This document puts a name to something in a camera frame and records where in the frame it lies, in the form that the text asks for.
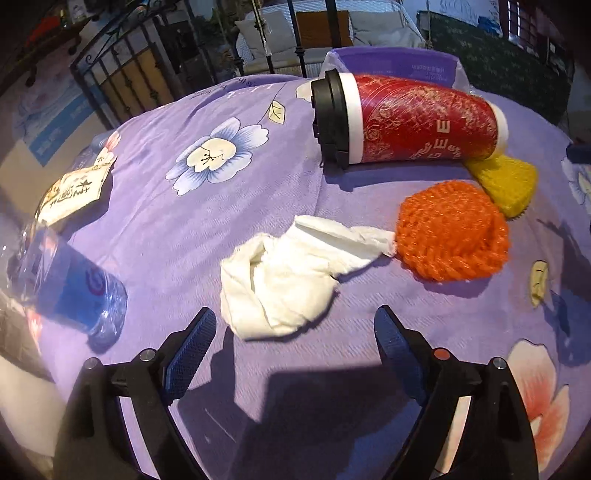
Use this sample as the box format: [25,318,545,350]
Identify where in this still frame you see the orange foam fruit net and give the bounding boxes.
[394,180,510,283]

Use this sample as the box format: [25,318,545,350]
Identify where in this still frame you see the white tissue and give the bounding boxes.
[221,215,397,341]

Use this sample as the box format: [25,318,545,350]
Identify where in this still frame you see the yellow foam fruit net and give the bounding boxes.
[463,155,538,219]

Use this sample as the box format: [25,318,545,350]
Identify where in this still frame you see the red paper coffee cup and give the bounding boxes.
[311,69,509,169]

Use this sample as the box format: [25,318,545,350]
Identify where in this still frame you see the blue label water bottle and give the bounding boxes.
[1,222,127,352]

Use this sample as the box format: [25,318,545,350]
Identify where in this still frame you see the printed paper booklet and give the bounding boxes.
[36,154,116,226]

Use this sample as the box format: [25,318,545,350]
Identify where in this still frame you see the purple floral bed sheet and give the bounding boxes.
[36,73,590,479]

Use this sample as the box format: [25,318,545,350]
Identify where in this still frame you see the purple tissue pack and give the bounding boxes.
[318,46,471,92]

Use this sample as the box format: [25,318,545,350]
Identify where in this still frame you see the dark green patterned cloth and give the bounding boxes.
[417,10,571,124]

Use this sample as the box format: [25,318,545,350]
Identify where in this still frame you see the white wicker sofa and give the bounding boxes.
[235,1,426,77]

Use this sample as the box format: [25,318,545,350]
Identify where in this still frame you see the brown square cushion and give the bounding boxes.
[295,10,353,49]

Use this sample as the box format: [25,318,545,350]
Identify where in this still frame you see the blue white wall poster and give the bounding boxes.
[12,80,93,167]

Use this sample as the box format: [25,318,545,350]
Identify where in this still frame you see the black iron bed frame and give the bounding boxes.
[70,1,342,128]

